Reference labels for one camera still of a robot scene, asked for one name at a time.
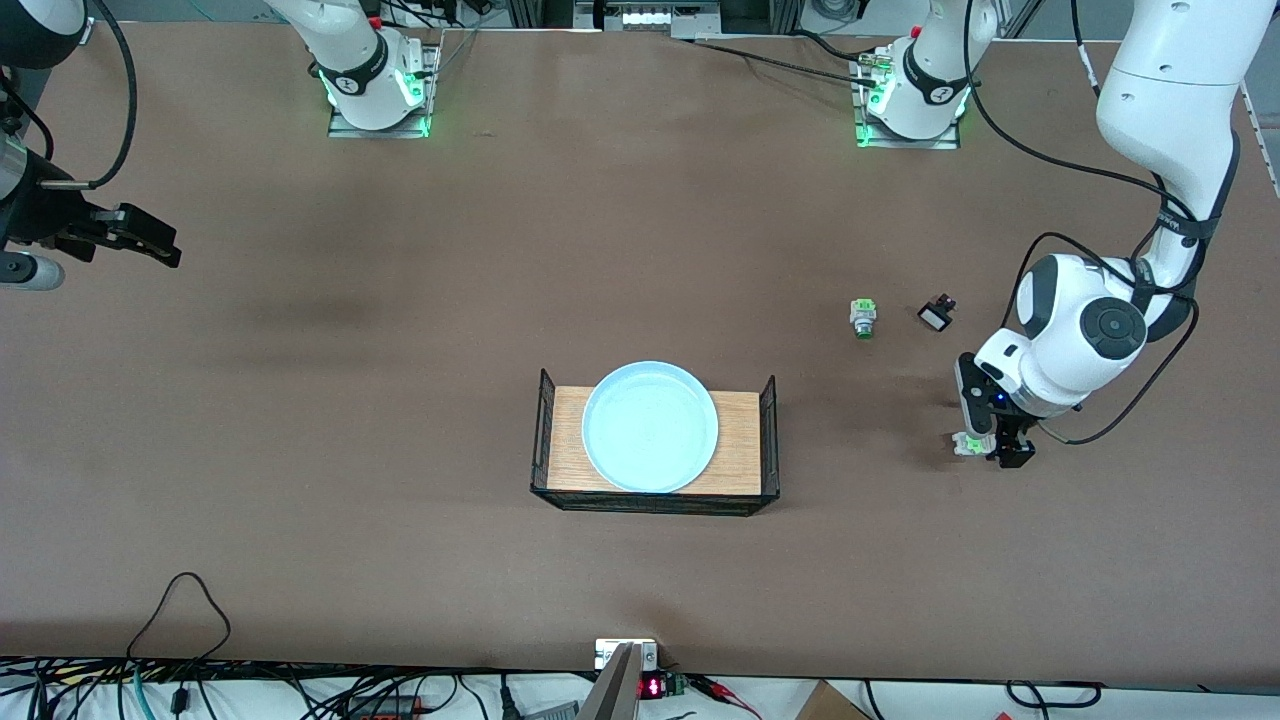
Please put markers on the light blue round plate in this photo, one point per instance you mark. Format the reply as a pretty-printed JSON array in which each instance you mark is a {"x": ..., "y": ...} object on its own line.
[{"x": 650, "y": 427}]

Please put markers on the black rectangular switch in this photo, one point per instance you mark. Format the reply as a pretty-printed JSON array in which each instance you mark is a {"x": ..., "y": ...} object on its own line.
[{"x": 936, "y": 317}]

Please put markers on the aluminium frame with light strip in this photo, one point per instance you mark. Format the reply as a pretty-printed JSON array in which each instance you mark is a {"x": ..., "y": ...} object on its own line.
[{"x": 660, "y": 15}]

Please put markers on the green push button switch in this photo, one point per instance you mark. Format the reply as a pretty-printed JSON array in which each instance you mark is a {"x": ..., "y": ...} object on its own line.
[{"x": 862, "y": 316}]

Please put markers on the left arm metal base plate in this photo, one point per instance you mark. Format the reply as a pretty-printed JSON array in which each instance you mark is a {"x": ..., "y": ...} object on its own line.
[{"x": 910, "y": 143}]

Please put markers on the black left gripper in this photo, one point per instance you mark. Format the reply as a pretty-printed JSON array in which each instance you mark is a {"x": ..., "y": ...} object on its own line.
[{"x": 1015, "y": 438}]

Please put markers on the brown cardboard piece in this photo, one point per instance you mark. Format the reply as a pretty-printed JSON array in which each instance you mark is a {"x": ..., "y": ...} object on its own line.
[{"x": 830, "y": 705}]

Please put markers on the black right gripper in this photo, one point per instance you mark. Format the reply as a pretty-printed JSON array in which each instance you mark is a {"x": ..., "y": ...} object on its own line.
[{"x": 42, "y": 217}]

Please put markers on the red LED display module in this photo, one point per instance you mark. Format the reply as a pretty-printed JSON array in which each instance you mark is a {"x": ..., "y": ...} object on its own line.
[{"x": 652, "y": 687}]

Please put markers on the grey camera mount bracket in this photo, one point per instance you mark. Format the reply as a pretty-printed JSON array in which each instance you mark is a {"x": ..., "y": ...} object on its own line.
[{"x": 625, "y": 670}]

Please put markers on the red black clip leads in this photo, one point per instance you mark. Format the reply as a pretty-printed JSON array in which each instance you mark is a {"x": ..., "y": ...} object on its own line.
[{"x": 725, "y": 692}]

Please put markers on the green white switch component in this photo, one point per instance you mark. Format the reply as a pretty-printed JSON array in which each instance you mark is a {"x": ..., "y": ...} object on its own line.
[{"x": 968, "y": 444}]

